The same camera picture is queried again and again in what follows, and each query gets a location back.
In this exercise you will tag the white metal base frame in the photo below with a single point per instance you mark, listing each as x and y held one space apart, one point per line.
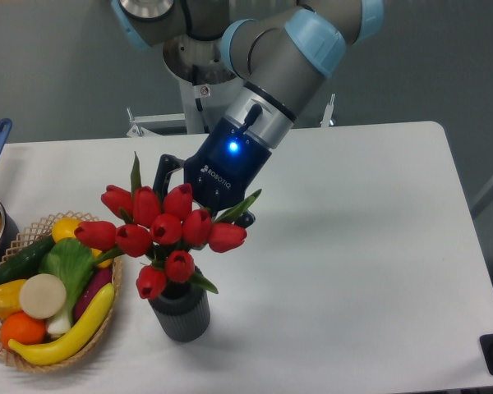
175 124

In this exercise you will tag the yellow bell pepper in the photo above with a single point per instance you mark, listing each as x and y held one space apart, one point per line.
10 298

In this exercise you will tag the red tulip bouquet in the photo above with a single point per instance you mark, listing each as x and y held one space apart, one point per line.
165 228

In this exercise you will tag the woven wicker basket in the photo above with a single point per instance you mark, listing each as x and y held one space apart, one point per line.
30 234

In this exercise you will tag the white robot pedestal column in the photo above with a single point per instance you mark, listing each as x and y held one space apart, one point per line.
207 86

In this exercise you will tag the purple eggplant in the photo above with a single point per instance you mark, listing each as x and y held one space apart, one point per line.
98 280

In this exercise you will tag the beige round bun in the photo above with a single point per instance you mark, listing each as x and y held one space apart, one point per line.
42 296

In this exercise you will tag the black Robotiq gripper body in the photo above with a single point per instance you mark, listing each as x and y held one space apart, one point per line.
224 166

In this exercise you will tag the green bok choy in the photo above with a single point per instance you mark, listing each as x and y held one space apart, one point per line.
72 263

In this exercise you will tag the green cucumber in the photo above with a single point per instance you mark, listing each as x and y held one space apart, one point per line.
25 263

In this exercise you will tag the orange fruit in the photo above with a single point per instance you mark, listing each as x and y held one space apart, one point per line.
22 328

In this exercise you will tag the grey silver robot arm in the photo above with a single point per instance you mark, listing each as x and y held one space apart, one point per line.
243 83

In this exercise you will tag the dark grey ribbed vase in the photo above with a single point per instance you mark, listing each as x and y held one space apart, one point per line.
183 311

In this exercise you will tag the yellow banana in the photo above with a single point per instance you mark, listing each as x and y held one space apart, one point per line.
76 338

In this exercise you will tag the yellow lemon squash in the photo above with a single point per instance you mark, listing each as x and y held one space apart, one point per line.
65 228

